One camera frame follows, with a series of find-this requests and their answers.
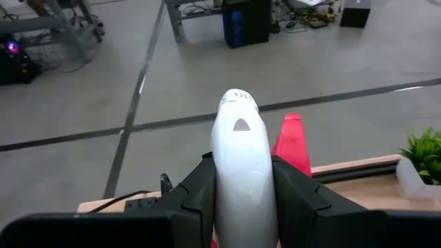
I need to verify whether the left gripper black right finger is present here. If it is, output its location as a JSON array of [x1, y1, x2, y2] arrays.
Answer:
[[271, 154, 441, 248]]

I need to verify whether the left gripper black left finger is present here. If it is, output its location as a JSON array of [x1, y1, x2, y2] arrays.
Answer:
[[0, 151, 217, 248]]

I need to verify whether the clear spray bottle red trigger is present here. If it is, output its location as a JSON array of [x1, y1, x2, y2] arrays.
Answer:
[[270, 112, 313, 178]]

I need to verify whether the orange cleaner bottle white cap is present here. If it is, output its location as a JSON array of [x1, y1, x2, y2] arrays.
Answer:
[[209, 88, 279, 248]]

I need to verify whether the black table clamp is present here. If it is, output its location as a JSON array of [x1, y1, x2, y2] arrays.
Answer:
[[158, 173, 174, 199]]

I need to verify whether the green plant white pot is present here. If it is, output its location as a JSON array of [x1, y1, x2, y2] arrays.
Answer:
[[395, 126, 441, 201]]

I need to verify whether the black device purple light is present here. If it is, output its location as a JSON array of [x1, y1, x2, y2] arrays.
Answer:
[[0, 36, 42, 85]]

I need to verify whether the black box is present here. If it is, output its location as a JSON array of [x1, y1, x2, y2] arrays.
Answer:
[[339, 0, 372, 29]]

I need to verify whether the black computer tower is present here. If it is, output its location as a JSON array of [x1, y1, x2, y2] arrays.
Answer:
[[222, 0, 272, 49]]

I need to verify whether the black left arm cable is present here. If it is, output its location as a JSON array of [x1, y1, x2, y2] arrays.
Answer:
[[91, 189, 152, 214]]

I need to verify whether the gray metal table frame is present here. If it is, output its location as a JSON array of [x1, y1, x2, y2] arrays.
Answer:
[[0, 0, 104, 63], [164, 0, 225, 44]]

